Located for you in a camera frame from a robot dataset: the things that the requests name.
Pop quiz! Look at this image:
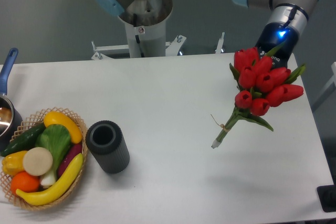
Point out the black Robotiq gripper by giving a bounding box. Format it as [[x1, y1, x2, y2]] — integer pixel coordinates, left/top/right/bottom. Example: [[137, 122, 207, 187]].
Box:
[[255, 23, 299, 68]]

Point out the red tulip bouquet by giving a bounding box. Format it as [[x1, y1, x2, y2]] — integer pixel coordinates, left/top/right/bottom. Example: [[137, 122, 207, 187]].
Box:
[[212, 43, 306, 148]]

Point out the black device at edge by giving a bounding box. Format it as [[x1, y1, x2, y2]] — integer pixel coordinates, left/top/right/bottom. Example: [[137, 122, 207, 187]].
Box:
[[317, 185, 335, 212]]

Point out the dark grey ribbed vase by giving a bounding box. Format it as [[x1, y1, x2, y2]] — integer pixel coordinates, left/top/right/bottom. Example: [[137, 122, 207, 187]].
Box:
[[86, 120, 130, 174]]

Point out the purple eggplant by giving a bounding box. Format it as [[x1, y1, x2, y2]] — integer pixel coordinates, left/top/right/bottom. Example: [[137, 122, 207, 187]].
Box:
[[57, 143, 82, 178]]

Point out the green bok choy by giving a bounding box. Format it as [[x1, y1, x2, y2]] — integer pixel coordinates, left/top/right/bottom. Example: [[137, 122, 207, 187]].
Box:
[[35, 124, 71, 188]]

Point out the woven wicker basket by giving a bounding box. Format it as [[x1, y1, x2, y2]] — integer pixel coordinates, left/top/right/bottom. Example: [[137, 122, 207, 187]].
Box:
[[1, 107, 88, 211]]

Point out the yellow banana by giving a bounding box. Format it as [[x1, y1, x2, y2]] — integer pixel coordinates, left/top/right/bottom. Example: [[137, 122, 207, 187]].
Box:
[[16, 153, 83, 206]]

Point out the beige round disc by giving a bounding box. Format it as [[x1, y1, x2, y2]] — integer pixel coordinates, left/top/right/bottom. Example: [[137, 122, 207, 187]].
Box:
[[23, 147, 53, 176]]

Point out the green cucumber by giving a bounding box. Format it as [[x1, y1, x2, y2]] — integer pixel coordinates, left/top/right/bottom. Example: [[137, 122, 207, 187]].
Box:
[[1, 123, 46, 157]]

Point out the yellow bell pepper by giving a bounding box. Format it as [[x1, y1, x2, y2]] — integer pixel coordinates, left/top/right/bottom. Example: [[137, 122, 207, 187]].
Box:
[[2, 151, 28, 176]]

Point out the orange fruit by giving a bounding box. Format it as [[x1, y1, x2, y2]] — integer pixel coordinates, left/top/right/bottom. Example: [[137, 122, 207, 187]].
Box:
[[10, 172, 40, 196]]

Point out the white frame at right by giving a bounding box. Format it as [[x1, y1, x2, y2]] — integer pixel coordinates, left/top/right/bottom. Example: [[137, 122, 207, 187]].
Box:
[[311, 62, 335, 113]]

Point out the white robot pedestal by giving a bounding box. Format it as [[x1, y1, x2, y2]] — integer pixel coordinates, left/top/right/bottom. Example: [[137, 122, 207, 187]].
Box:
[[91, 0, 225, 61]]

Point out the blue handled saucepan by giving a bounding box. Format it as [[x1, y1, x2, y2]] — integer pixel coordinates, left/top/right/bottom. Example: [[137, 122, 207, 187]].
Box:
[[1, 48, 22, 151]]

